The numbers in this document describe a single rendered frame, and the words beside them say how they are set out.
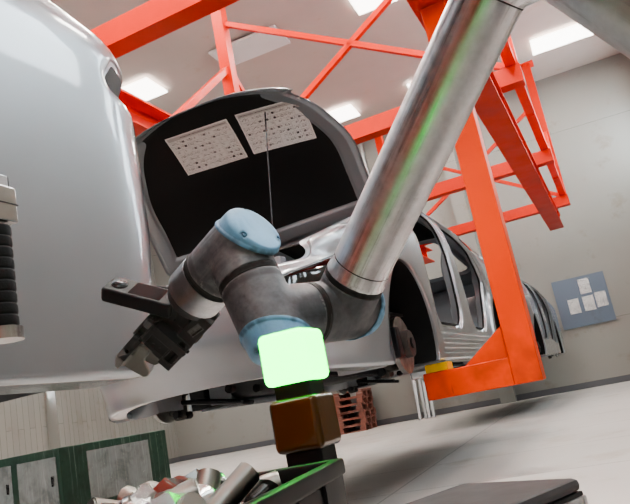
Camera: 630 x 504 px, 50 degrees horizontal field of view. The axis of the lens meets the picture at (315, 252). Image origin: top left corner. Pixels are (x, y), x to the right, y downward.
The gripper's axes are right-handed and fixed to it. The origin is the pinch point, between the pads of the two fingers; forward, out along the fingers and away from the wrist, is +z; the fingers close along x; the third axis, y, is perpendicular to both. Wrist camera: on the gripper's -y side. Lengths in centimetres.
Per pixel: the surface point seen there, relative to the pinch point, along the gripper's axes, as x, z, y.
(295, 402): -43, -53, 13
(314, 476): -55, -60, 13
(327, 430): -43, -53, 16
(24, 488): 306, 521, 6
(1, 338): -25.5, -16.5, -11.3
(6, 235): -17.2, -21.4, -20.2
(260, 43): 979, 278, -190
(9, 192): -12.9, -23.2, -24.3
